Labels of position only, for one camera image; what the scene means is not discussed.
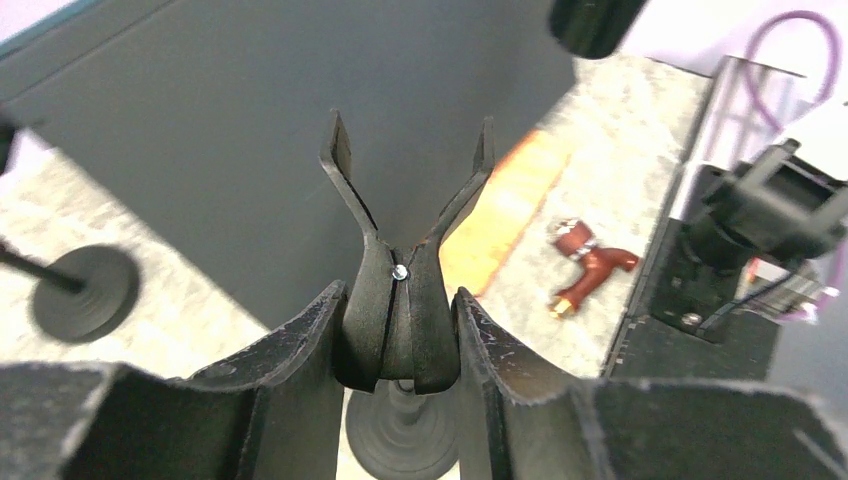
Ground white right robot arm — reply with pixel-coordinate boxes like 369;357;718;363
650;10;847;343

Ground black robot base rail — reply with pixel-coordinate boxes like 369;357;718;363
600;218;780;381

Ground dark grey network switch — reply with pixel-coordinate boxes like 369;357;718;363
1;0;574;327

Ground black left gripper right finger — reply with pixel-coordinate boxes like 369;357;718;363
453;289;847;479

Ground black shock mount desk stand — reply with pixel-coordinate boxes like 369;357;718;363
1;241;141;344

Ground brown tap fitting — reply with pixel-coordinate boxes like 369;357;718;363
549;218;640;318

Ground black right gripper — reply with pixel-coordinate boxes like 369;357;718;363
548;0;648;60

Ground brown wooden board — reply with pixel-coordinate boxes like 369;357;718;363
440;130;574;297

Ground black clip desk stand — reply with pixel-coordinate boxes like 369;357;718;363
319;112;496;479

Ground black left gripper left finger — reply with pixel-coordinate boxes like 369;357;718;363
1;281;347;479

